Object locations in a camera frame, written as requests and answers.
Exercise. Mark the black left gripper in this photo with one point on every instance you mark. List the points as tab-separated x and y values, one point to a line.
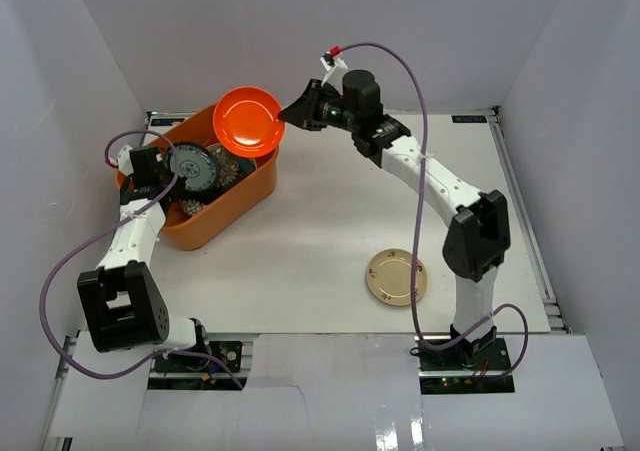
163	186

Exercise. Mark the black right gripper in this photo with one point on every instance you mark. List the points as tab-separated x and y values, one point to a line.
304	111

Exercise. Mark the blue white patterned plate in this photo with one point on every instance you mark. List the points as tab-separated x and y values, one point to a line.
194	163

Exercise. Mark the orange round plate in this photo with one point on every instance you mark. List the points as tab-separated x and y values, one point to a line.
245	121

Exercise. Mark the black floral square plate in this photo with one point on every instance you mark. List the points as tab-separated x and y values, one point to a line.
227	177

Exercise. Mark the beige patterned round plate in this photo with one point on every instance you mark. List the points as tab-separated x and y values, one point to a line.
388	277

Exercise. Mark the teal square plate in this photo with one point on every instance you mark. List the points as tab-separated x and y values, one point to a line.
246	166

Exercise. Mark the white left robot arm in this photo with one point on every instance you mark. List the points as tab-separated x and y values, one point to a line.
122	304

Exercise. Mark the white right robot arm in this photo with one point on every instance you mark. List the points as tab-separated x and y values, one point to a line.
478	230

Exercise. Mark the orange plastic bin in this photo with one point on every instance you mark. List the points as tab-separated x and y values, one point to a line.
241	183

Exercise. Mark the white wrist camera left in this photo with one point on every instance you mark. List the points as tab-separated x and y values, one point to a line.
122	162

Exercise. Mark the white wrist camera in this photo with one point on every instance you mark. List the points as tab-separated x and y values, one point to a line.
122	162
335	67

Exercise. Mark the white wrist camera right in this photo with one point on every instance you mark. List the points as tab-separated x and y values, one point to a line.
335	67

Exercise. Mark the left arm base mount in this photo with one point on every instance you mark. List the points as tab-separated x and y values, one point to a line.
233	360

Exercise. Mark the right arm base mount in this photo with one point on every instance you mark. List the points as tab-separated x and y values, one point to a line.
446	373

